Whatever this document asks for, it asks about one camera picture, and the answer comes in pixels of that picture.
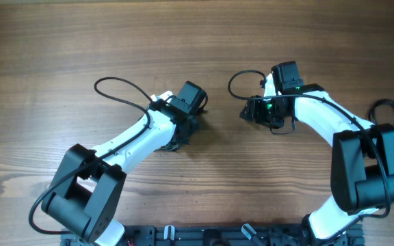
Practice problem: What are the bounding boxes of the thin black usb cable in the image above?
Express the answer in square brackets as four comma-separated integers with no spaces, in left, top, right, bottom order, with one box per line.
[367,98,394,140]

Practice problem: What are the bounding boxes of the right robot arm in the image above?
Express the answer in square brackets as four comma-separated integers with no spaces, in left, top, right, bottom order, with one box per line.
[240,61,394,245]

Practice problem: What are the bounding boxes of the left camera black cable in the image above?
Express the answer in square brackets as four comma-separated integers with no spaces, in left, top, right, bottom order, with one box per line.
[27,77,153,236]

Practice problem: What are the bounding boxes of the camera black cable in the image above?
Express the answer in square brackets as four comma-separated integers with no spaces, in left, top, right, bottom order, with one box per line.
[227,69,391,246]
[27,77,153,236]

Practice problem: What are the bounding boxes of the right camera black cable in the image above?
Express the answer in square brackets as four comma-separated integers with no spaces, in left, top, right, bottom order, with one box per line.
[227,69,391,246]

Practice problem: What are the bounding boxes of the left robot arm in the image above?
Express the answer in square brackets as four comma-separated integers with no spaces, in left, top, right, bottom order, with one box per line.
[38,81,208,245]

